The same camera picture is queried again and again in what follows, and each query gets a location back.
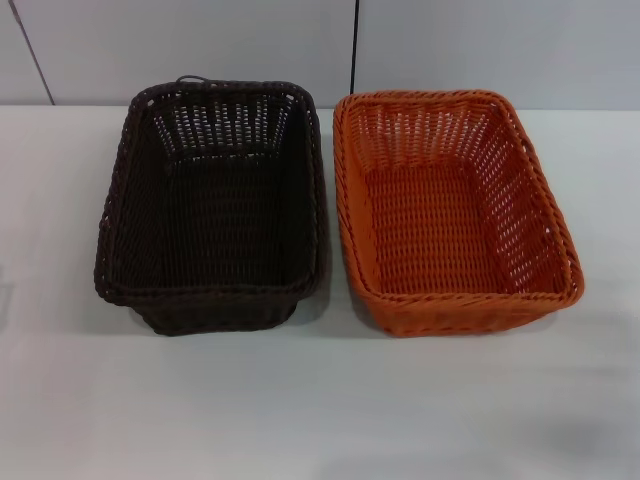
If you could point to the dark brown wicker basket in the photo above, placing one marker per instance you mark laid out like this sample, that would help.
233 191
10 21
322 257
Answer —
225 235

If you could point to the orange wicker basket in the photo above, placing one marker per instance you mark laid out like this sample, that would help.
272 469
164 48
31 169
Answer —
440 225

